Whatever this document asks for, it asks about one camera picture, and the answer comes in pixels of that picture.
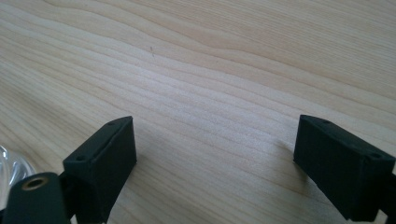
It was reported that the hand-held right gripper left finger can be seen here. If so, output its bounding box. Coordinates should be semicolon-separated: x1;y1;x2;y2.
62;115;138;224

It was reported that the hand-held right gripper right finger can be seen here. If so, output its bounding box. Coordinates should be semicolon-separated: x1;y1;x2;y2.
292;114;396;223

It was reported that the clear glass object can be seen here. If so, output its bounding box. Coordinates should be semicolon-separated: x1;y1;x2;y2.
0;145;37;211

